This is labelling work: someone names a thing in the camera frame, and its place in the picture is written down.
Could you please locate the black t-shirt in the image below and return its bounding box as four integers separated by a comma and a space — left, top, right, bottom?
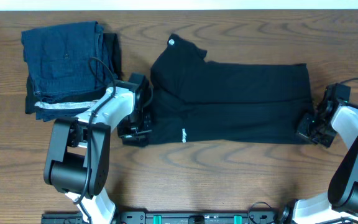
149, 34, 313, 144

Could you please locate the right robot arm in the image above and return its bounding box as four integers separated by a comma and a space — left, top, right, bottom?
278, 83, 358, 223

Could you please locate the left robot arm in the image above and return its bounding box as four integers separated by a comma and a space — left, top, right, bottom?
42, 80, 153, 223

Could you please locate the folded black garment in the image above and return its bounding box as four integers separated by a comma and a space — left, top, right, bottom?
25, 33, 122, 122

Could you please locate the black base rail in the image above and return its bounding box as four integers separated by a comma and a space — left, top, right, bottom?
40, 210, 277, 224

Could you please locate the small black cable loop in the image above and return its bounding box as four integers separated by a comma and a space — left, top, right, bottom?
248, 200, 280, 224

